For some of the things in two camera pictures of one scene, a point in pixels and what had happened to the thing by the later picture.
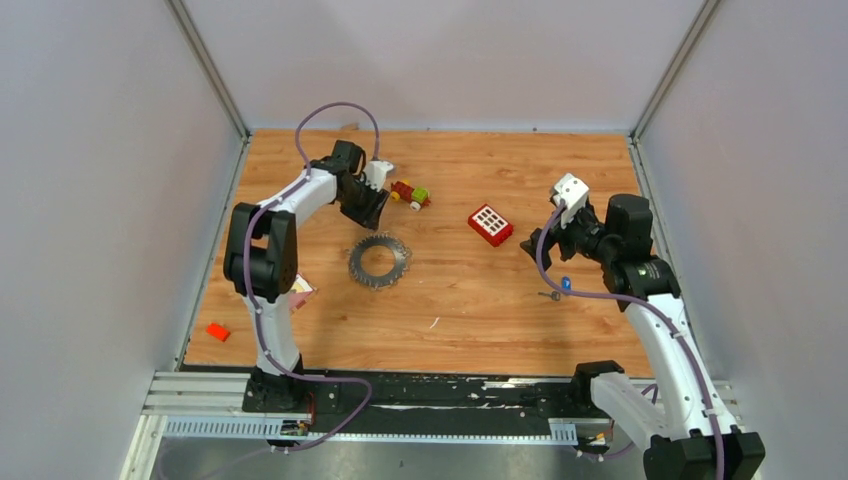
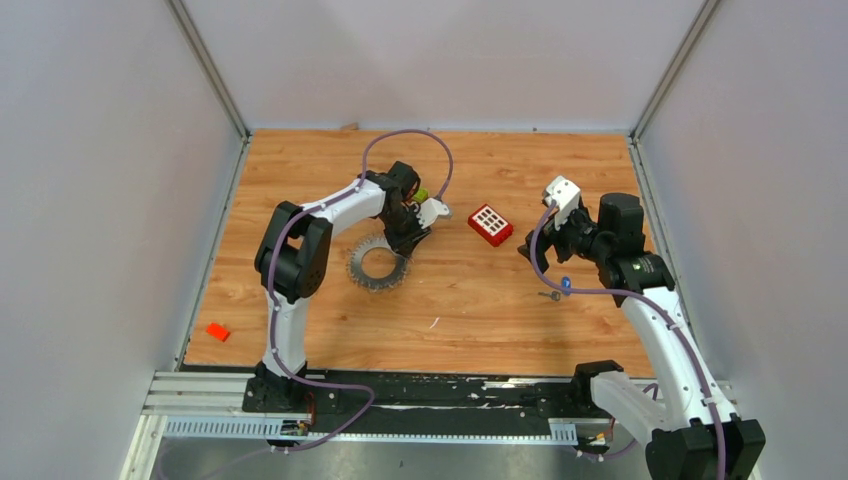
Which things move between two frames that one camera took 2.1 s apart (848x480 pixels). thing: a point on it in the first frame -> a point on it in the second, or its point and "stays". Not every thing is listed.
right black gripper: (558, 235) stays
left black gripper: (369, 217) -> (405, 246)
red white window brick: (492, 226) stays
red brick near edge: (218, 331) stays
